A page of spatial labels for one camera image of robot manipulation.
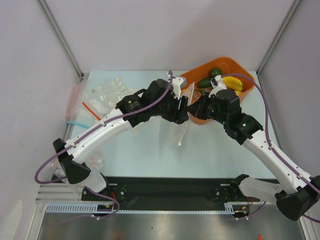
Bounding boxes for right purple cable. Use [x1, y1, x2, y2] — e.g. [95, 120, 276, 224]
[219, 73, 320, 223]

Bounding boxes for aluminium front rail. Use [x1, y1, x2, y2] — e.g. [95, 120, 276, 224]
[35, 183, 83, 203]

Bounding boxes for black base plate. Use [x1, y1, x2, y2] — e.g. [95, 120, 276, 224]
[81, 174, 251, 212]

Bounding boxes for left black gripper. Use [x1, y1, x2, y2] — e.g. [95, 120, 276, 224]
[151, 92, 189, 124]

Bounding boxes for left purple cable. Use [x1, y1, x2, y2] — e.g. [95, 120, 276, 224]
[34, 69, 175, 225]

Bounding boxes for yellow banana bunch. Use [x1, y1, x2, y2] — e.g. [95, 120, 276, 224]
[222, 76, 243, 92]

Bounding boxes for oval dark green avocado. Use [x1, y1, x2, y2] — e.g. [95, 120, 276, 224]
[197, 77, 213, 89]

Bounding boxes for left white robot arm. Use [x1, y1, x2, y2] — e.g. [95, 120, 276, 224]
[53, 76, 189, 200]

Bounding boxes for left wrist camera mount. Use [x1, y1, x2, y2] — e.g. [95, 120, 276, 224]
[165, 71, 187, 100]

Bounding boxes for white slotted cable duct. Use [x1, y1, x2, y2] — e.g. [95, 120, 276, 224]
[45, 203, 249, 215]

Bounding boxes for orange plastic basket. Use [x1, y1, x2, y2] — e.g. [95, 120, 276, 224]
[179, 56, 256, 125]

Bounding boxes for purple cable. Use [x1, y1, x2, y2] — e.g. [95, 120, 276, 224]
[34, 69, 175, 225]
[219, 73, 320, 223]

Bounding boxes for crumpled clear bag middle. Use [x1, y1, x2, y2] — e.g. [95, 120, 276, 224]
[128, 117, 155, 134]

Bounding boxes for clear dotted zip bag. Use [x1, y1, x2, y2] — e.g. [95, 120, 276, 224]
[161, 83, 195, 146]

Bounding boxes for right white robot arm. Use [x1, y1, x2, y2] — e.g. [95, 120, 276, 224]
[187, 89, 320, 221]

